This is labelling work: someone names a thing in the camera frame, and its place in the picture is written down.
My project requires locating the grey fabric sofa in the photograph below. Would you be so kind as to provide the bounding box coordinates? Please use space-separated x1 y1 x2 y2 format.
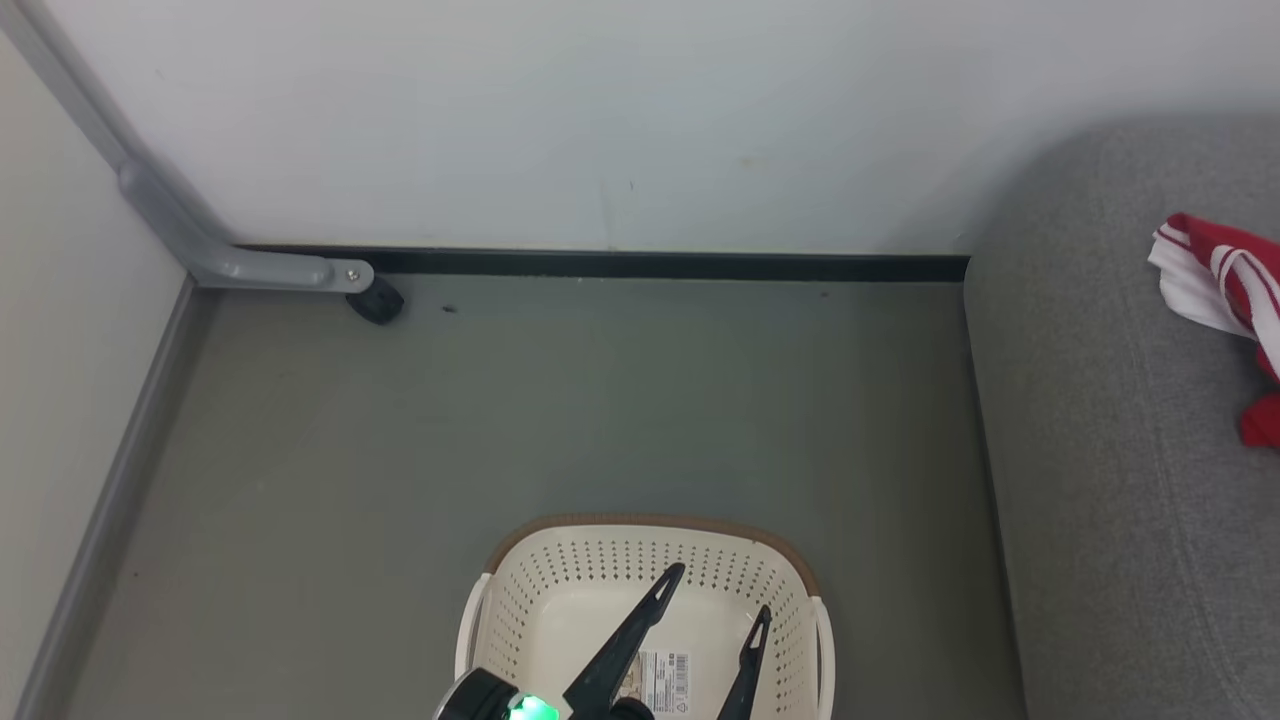
963 115 1280 720

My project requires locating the white barcode sticker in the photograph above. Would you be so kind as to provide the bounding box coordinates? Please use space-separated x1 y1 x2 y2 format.
618 650 692 717

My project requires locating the black round frame foot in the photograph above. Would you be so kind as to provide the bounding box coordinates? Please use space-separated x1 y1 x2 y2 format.
346 277 406 326

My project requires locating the black baseboard strip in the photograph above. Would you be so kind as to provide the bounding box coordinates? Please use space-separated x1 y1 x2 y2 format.
235 245 971 284

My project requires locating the cream perforated laundry basket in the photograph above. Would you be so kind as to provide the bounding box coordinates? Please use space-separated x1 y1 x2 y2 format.
454 514 837 720

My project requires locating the grey metal frame leg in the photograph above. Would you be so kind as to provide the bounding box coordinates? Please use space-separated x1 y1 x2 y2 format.
0 0 376 295

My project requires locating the red garment with white stripes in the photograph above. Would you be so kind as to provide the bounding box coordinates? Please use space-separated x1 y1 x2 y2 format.
1147 212 1280 449

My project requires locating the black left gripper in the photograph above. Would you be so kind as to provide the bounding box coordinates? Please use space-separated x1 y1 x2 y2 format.
432 562 773 720

